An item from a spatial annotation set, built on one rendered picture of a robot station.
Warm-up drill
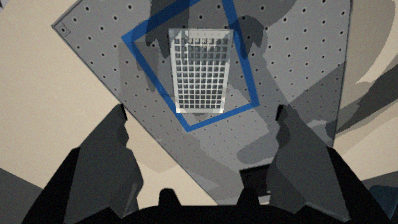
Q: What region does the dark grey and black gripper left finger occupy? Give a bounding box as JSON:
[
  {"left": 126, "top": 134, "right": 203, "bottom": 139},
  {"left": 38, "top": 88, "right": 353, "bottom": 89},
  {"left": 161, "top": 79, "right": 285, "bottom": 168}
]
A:
[{"left": 21, "top": 104, "right": 144, "bottom": 224}]

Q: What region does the blue tape outline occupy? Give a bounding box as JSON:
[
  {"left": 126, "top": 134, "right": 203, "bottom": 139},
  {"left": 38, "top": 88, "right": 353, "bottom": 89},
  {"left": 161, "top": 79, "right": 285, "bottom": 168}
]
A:
[{"left": 121, "top": 0, "right": 260, "bottom": 132}]

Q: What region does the black rectangular frame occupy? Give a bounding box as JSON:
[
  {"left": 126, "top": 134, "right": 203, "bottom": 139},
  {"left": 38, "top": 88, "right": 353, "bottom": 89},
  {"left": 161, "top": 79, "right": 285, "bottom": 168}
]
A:
[{"left": 240, "top": 164, "right": 270, "bottom": 197}]

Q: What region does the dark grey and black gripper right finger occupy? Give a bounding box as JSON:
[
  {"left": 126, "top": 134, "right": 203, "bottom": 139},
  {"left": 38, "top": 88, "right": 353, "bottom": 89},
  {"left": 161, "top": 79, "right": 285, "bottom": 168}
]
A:
[{"left": 266, "top": 104, "right": 392, "bottom": 224}]

